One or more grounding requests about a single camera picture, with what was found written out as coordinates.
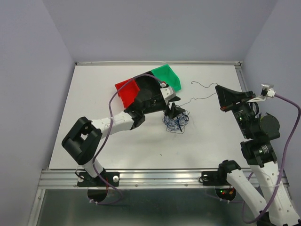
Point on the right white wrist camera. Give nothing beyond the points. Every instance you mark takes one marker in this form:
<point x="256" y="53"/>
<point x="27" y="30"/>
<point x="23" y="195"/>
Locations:
<point x="267" y="92"/>

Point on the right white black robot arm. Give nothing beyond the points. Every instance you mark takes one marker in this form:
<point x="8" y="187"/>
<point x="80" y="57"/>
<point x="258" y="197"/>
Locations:
<point x="272" y="206"/>

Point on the green plastic bin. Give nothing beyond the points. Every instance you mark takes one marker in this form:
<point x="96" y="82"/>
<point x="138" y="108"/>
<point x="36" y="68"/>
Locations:
<point x="166" y="74"/>

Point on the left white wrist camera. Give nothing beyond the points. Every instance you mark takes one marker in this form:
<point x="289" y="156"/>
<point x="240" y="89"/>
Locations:
<point x="167" y="92"/>

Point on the red plastic bin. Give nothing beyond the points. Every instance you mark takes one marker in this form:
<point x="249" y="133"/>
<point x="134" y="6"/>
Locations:
<point x="129" y="93"/>

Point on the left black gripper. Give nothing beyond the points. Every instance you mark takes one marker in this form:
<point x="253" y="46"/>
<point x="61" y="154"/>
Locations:
<point x="174" y="111"/>

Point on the black plastic bin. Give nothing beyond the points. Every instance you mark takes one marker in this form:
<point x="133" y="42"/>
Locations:
<point x="149" y="87"/>

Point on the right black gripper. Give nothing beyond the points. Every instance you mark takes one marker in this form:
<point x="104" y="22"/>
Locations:
<point x="227" y="96"/>

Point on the right side aluminium rail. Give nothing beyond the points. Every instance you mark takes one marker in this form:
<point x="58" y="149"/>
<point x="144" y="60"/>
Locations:
<point x="244" y="87"/>

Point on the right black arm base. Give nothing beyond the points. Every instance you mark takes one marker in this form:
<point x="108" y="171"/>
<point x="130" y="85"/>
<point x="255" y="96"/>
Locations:
<point x="223" y="190"/>

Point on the aluminium rail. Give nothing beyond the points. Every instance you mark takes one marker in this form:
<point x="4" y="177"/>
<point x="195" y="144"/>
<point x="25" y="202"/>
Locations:
<point x="129" y="179"/>
<point x="99" y="63"/>
<point x="244" y="87"/>

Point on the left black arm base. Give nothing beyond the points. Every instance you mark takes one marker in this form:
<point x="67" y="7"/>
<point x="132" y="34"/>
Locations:
<point x="97" y="188"/>

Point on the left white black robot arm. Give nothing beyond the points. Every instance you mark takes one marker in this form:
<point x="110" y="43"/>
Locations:
<point x="82" y="141"/>

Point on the front aluminium rail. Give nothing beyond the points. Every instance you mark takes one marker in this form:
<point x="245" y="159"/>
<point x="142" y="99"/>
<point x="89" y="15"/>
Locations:
<point x="129" y="179"/>

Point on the back aluminium rail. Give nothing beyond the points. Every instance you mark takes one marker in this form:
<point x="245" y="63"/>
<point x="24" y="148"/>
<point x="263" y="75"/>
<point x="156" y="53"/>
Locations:
<point x="99" y="63"/>

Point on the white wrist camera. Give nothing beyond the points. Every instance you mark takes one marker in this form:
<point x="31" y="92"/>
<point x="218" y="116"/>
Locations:
<point x="267" y="92"/>
<point x="167" y="92"/>

